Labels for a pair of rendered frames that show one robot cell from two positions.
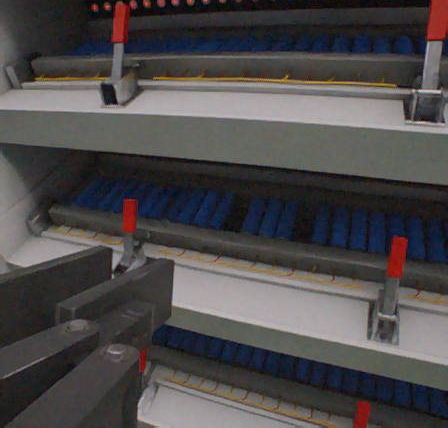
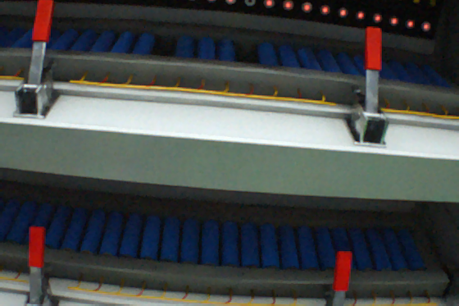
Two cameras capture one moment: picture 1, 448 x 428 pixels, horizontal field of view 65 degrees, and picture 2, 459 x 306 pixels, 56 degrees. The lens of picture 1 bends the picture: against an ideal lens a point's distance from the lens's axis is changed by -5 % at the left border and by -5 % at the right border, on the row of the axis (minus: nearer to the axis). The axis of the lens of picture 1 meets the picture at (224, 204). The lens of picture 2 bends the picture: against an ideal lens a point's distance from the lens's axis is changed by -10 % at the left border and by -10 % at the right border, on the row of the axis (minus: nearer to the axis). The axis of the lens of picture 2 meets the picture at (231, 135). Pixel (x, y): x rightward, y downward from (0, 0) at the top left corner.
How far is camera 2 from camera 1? 19 cm
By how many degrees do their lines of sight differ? 25
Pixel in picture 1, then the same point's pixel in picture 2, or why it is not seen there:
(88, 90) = not seen: outside the picture
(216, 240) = (149, 61)
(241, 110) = not seen: outside the picture
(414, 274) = (381, 88)
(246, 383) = (184, 276)
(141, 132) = not seen: outside the picture
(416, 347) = (402, 147)
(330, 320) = (310, 133)
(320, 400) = (283, 280)
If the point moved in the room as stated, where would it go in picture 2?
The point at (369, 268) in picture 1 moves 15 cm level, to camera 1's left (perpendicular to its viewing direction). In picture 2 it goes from (337, 84) to (168, 68)
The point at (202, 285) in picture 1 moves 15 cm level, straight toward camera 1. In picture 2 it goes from (137, 111) to (215, 148)
